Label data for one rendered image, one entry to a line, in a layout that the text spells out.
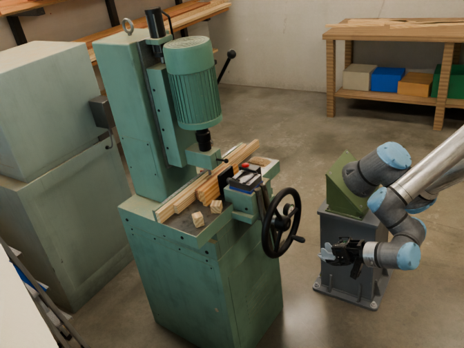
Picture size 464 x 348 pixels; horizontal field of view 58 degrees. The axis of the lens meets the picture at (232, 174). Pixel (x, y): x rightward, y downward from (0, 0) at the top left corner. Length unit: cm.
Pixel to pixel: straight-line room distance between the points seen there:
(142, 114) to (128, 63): 20
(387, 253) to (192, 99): 86
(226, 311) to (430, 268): 132
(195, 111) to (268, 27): 371
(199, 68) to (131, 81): 31
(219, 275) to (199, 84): 76
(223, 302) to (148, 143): 74
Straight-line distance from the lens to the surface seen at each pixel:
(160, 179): 182
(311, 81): 513
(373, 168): 200
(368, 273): 231
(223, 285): 178
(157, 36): 162
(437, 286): 263
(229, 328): 198
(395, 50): 473
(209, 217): 159
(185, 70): 149
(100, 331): 259
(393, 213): 155
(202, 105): 154
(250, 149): 196
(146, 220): 187
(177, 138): 169
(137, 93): 167
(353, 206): 206
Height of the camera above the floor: 184
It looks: 31 degrees down
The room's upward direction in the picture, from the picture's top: 8 degrees counter-clockwise
